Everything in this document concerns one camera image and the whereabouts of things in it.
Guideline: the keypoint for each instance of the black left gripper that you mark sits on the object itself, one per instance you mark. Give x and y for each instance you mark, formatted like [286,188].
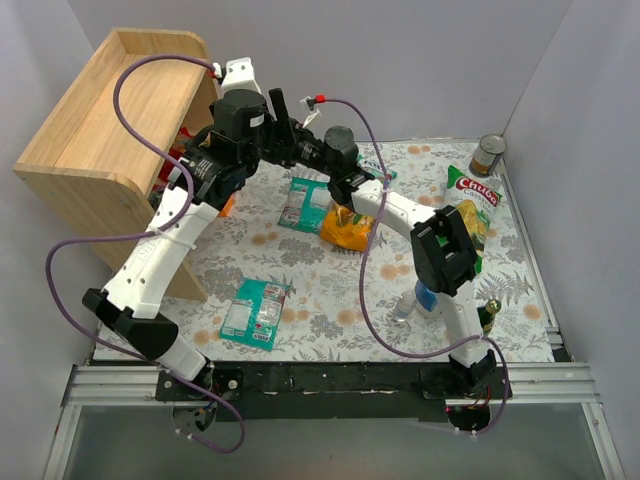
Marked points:
[187,163]

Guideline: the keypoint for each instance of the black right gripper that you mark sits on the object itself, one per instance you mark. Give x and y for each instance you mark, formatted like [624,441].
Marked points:
[307,149]

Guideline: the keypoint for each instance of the small orange candy bag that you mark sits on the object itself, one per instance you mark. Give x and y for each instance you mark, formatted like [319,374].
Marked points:
[227,208]

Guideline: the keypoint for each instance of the red Lot 100 fruit gummy bag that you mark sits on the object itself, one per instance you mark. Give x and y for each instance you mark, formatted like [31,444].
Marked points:
[159,185]

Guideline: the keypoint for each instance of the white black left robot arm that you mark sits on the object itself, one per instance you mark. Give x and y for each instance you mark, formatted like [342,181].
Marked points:
[248,128]

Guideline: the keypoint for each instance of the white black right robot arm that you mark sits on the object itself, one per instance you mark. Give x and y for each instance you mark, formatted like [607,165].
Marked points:
[443,254]

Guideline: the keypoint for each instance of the wooden shelf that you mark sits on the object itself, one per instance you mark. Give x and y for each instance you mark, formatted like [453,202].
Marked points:
[84,165]

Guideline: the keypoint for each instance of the teal Fox's bag back side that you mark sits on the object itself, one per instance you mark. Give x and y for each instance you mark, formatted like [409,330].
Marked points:
[306,206]

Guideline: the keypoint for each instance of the teal fox's bag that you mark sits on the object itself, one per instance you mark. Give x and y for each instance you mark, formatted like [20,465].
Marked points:
[255,313]
[306,206]

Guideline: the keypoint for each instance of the orange Lot 100 mango gummy bag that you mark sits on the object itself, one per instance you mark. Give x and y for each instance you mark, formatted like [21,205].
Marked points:
[346,229]

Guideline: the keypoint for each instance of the floral patterned table mat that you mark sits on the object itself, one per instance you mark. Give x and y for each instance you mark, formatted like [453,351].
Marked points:
[322,318]

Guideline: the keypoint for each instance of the green white Chuba chips bag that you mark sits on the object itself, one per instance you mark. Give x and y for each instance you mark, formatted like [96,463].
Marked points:
[476,204]

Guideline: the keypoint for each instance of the teal Fox's bag near front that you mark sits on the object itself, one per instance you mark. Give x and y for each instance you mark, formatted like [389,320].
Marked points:
[255,313]

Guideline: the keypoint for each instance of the small clear plastic bottle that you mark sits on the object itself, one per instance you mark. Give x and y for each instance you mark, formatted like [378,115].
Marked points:
[404,306]

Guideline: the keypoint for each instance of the tin can orange label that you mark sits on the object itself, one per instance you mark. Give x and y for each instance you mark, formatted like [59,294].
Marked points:
[489,150]

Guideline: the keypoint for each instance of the green glass bottle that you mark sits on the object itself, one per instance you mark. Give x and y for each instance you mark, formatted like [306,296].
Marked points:
[487,315]

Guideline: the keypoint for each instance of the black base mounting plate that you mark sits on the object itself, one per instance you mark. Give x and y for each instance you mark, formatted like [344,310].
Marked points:
[333,390]

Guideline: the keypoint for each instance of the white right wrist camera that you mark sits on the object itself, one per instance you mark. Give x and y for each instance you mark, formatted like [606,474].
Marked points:
[310,110]

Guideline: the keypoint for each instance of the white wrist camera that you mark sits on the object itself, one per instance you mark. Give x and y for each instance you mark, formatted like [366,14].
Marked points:
[237,74]
[310,110]

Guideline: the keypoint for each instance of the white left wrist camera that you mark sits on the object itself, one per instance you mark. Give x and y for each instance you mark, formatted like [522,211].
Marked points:
[237,74]

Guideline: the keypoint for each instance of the aluminium frame rail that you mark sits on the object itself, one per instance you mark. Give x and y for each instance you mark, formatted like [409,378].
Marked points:
[552,427]

